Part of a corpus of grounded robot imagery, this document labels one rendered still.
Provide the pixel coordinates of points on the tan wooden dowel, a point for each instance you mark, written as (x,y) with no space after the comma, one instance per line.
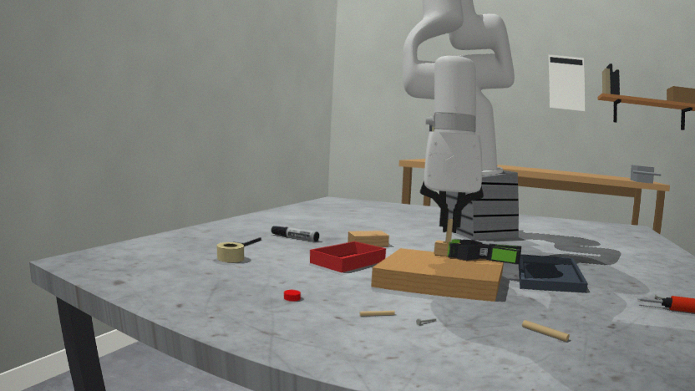
(545,330)
(377,313)

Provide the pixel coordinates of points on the light wooden dowel pin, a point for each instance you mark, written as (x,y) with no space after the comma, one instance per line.
(449,230)

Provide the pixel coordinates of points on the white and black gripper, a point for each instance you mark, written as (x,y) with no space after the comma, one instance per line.
(455,165)

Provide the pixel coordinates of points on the light brown wooden block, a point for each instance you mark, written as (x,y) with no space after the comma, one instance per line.
(376,238)

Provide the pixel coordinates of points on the red short cylinder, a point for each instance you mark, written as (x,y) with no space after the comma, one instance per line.
(292,295)

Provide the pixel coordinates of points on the tan cylindrical ring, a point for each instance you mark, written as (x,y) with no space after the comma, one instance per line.
(234,253)

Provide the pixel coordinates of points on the red rectangular tray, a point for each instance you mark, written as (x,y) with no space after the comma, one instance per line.
(341,257)

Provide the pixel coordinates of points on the white marker pen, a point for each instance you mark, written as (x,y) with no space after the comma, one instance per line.
(295,233)

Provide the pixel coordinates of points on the small wooden block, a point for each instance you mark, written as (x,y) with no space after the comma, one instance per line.
(441,248)

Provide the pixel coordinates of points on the light brown wooden board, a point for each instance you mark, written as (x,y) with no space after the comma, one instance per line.
(423,272)

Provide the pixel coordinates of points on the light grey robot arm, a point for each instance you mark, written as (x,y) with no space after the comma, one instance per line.
(452,81)

